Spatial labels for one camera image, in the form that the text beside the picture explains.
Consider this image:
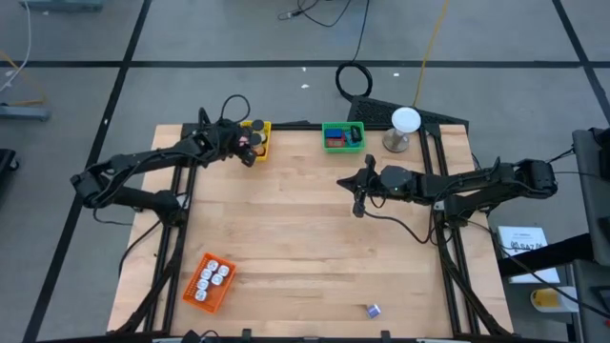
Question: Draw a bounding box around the white bulb table lamp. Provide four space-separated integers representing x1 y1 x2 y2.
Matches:
382 107 423 154

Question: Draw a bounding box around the yellow plastic basket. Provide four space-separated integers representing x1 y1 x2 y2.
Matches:
237 119 273 162

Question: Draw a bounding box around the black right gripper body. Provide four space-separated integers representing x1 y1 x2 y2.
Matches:
355 153 414 218

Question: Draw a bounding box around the thin black floor cable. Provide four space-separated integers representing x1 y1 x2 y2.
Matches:
277 0 356 28

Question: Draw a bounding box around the black coiled floor cable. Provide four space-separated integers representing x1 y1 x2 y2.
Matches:
335 0 375 102

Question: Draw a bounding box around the white printed booklet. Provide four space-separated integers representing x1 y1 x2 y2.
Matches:
497 226 562 286

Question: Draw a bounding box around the white floor cable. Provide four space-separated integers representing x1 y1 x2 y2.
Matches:
0 0 33 92

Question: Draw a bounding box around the yellow and white container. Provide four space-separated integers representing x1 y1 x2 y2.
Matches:
530 285 580 314

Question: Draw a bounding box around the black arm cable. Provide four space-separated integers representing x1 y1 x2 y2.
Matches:
218 93 252 126
361 194 439 245

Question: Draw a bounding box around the black aluminium rig frame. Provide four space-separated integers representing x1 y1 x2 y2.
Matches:
108 121 514 343

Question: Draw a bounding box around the green plastic basket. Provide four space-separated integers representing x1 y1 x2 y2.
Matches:
321 121 367 154

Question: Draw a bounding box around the black metal beam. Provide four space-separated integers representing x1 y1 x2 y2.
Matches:
498 232 598 278

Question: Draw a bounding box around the orange plastic basket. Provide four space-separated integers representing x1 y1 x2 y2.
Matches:
182 252 237 314

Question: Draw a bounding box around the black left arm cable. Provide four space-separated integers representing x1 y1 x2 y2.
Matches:
218 93 252 126

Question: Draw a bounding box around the grey table foot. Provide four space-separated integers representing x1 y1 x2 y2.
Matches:
0 102 51 122
17 0 105 13

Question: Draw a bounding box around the black hourglass orange sand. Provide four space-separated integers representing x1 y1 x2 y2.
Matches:
249 131 267 156

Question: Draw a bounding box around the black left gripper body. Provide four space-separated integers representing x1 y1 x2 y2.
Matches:
208 120 245 157

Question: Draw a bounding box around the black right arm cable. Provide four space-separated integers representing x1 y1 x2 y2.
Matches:
361 194 439 245

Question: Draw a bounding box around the grey metal cabinet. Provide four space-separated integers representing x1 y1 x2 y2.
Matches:
570 127 610 343

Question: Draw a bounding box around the yellow floor cable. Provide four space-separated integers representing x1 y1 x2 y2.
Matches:
411 0 452 109

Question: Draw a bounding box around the black mesh computer case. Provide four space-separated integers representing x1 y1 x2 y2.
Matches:
346 94 471 132

